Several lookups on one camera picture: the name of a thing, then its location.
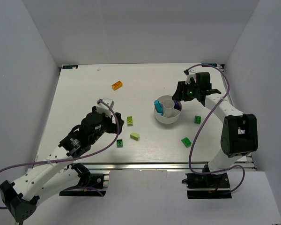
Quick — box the blue corner tag right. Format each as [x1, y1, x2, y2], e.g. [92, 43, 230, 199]
[208, 63, 218, 67]

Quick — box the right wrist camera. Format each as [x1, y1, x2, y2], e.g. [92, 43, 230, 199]
[184, 69, 196, 84]

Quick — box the green lego front right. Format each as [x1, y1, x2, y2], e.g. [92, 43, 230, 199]
[181, 137, 192, 148]

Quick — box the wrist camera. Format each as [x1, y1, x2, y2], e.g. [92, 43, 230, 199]
[96, 98, 114, 118]
[184, 69, 196, 84]

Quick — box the blue corner tag left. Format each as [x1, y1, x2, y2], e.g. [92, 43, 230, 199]
[62, 65, 78, 69]

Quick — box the purple cable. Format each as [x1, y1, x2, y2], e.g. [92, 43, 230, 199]
[186, 63, 246, 194]
[0, 100, 121, 209]

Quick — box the aluminium table edge rail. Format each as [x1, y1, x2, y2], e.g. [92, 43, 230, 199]
[32, 161, 256, 172]

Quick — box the green square lego right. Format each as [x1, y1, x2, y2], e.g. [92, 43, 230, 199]
[194, 115, 201, 124]

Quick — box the lime long lego brick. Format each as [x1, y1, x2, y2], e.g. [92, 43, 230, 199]
[126, 116, 133, 126]

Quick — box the purple long lego brick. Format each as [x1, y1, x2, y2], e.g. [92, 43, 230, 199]
[174, 100, 181, 111]

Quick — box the teal long lego brick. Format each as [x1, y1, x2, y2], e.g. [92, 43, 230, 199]
[154, 100, 163, 116]

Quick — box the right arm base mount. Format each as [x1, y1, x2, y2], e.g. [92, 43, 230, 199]
[181, 163, 232, 200]

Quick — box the yellow long lego brick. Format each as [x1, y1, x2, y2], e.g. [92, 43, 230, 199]
[111, 81, 123, 90]

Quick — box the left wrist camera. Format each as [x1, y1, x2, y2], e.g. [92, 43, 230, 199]
[96, 98, 114, 118]

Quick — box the green small lego front left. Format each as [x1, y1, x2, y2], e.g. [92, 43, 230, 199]
[116, 139, 123, 148]

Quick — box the blue corner tag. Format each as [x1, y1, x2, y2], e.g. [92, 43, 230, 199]
[62, 65, 78, 69]
[208, 63, 218, 67]

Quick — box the white round divided container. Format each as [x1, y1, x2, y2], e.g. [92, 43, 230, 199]
[154, 95, 182, 124]

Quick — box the lime rounded lego brick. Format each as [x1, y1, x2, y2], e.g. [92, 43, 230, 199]
[130, 132, 140, 141]

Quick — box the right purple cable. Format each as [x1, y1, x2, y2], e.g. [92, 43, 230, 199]
[186, 63, 246, 194]

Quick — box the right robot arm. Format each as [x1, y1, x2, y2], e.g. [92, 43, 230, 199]
[172, 72, 258, 175]

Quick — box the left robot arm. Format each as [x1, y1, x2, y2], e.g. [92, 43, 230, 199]
[0, 103, 124, 224]

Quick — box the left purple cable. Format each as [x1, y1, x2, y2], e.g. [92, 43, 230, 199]
[0, 100, 121, 209]

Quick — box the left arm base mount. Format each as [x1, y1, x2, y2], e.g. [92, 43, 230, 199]
[59, 163, 109, 197]

